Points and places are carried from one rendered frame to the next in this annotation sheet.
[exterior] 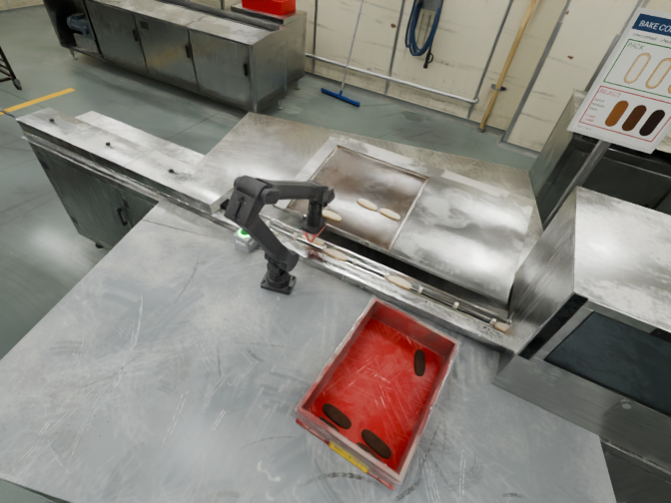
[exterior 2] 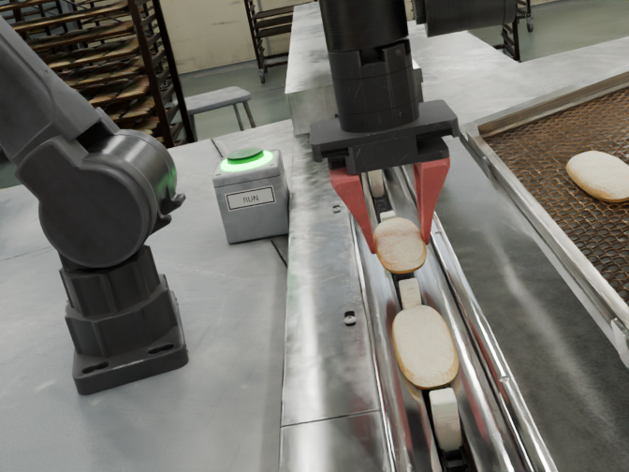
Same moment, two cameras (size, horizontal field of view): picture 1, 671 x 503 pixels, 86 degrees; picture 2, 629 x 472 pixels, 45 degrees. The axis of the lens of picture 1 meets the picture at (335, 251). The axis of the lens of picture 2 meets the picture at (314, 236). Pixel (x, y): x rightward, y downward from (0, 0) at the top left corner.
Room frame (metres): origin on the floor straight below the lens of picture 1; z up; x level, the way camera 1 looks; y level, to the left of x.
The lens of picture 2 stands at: (0.86, -0.39, 1.11)
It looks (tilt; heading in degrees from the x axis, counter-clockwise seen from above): 21 degrees down; 72
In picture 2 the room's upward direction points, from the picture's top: 11 degrees counter-clockwise
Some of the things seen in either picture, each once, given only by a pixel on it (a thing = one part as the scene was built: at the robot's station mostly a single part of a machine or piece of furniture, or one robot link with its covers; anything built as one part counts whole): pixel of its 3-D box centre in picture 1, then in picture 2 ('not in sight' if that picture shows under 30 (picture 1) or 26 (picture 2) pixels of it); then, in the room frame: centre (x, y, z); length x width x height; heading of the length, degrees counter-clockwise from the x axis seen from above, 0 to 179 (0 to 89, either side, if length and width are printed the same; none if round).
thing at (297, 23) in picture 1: (270, 50); not in sight; (4.76, 1.13, 0.44); 0.70 x 0.55 x 0.87; 69
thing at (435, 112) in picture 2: (314, 219); (375, 95); (1.09, 0.10, 0.99); 0.10 x 0.07 x 0.07; 159
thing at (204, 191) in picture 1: (121, 155); (336, 40); (1.48, 1.10, 0.89); 1.25 x 0.18 x 0.09; 69
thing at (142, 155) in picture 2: (280, 257); (119, 208); (0.90, 0.20, 0.94); 0.09 x 0.05 x 0.10; 154
